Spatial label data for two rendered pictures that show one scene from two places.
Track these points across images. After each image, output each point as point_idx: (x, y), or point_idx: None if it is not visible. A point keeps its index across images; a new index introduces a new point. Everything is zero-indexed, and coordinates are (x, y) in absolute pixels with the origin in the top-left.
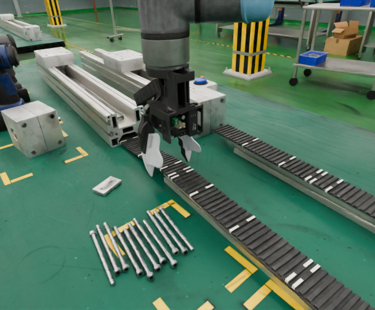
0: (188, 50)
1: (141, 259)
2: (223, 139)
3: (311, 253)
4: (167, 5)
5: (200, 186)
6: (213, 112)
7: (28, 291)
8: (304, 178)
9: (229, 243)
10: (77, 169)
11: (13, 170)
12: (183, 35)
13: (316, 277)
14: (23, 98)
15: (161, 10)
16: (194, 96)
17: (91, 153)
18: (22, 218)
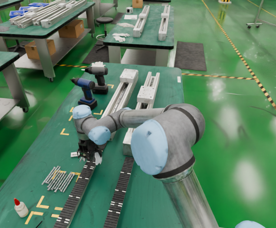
0: (87, 136)
1: (51, 184)
2: None
3: (81, 221)
4: (76, 125)
5: (84, 176)
6: None
7: (31, 171)
8: (112, 201)
9: None
10: (78, 141)
11: (67, 129)
12: (83, 133)
13: (62, 223)
14: (103, 92)
15: (75, 125)
16: (129, 138)
17: None
18: (51, 149)
